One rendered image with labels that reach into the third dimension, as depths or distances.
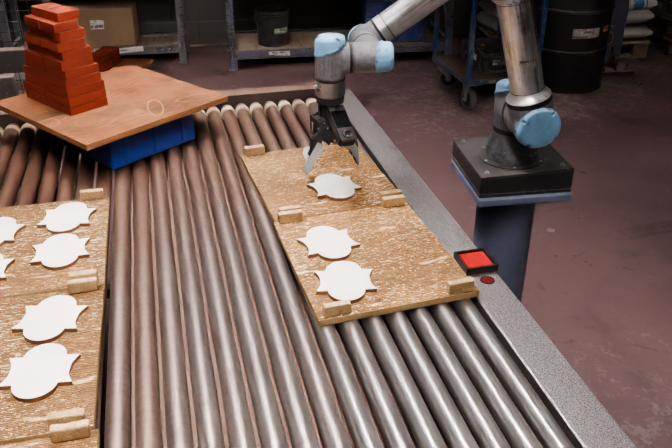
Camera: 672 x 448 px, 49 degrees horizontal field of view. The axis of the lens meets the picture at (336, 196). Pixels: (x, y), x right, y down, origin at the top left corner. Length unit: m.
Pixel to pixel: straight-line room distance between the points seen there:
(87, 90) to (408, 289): 1.18
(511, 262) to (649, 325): 1.09
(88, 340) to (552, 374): 0.86
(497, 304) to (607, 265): 2.01
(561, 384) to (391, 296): 0.37
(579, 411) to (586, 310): 1.88
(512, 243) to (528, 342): 0.78
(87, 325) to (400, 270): 0.65
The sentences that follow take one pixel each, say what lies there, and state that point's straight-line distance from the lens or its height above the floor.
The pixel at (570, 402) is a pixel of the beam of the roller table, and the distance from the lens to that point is 1.37.
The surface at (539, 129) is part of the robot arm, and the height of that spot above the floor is 1.10.
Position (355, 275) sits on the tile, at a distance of 1.56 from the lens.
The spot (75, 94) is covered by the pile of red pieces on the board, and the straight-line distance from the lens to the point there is 2.25.
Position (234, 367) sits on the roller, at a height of 0.92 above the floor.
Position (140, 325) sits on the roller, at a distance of 1.52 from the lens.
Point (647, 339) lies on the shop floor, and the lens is 3.15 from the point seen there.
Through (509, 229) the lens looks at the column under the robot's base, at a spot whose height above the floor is 0.74.
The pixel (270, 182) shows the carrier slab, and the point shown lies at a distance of 1.98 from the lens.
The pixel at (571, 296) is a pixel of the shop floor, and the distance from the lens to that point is 3.29.
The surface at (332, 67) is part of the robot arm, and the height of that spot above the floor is 1.27.
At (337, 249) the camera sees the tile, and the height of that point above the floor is 0.95.
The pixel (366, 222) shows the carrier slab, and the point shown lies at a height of 0.94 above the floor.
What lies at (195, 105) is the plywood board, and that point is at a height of 1.04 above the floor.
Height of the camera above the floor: 1.82
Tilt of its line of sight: 28 degrees down
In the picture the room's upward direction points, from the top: straight up
